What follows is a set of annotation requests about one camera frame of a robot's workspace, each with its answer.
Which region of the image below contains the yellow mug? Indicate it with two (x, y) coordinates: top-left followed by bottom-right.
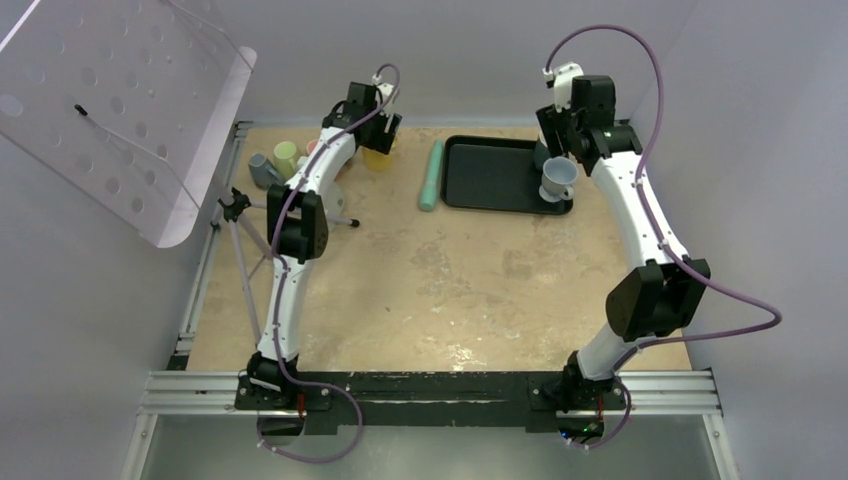
(361, 135), (396, 172)

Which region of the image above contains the grey-blue mug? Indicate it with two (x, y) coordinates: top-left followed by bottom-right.
(539, 157), (579, 203)

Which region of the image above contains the dark teal hexagonal mug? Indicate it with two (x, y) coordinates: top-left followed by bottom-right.
(248, 153), (286, 191)

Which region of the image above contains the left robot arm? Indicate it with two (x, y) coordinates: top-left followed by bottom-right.
(244, 78), (401, 409)

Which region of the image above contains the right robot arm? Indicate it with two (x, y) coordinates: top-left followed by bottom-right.
(535, 63), (710, 410)

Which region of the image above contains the light green mug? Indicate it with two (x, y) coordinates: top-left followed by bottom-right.
(273, 141), (302, 181)

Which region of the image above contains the black plastic tray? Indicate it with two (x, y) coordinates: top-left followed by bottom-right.
(440, 135), (574, 216)

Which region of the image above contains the clear perforated acrylic panel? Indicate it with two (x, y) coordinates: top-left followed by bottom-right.
(1, 1), (257, 248)

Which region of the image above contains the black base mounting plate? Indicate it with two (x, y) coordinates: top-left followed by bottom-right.
(234, 371), (626, 435)

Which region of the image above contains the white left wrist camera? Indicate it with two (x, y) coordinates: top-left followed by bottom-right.
(372, 73), (398, 111)

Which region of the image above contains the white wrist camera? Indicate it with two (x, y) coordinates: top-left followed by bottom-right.
(372, 73), (398, 111)
(543, 62), (584, 112)

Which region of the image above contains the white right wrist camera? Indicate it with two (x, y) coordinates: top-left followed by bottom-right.
(543, 62), (584, 112)

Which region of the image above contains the small camera tripod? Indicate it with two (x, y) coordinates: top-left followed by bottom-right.
(210, 188), (362, 346)

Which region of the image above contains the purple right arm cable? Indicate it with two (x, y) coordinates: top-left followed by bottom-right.
(543, 25), (783, 452)

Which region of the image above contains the aluminium frame rail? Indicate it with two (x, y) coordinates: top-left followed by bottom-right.
(123, 128), (736, 479)

